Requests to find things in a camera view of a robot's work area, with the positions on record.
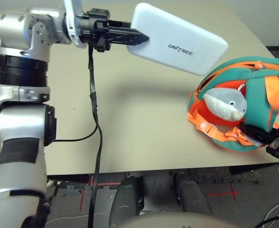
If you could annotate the dark grey left robot leg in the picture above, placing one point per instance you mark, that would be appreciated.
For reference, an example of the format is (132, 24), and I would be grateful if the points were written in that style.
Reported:
(126, 202)

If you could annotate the grey robot torso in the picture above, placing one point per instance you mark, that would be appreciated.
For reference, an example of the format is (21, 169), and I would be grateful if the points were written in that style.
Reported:
(189, 222)

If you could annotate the grey white plush toy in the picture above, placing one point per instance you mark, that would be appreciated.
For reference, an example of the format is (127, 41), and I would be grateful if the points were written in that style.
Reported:
(222, 104)

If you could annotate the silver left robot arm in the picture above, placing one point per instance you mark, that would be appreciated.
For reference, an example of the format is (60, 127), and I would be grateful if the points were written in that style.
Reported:
(18, 123)

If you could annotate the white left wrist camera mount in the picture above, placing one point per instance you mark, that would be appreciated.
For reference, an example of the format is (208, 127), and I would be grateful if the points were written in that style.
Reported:
(70, 23)

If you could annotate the dark grey robot leg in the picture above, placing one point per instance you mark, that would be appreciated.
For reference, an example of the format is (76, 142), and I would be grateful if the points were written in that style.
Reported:
(191, 194)
(126, 202)

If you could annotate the white Unitree box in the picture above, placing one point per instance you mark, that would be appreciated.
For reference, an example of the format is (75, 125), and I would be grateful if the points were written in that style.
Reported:
(177, 38)

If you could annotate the dark grey right robot leg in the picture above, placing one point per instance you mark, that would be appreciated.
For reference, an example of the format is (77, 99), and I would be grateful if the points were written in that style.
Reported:
(191, 194)

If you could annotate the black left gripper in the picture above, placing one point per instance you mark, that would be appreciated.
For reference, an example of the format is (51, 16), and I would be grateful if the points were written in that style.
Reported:
(94, 26)

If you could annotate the orange and teal backpack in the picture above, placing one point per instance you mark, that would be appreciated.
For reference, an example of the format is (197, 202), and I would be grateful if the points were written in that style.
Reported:
(258, 104)

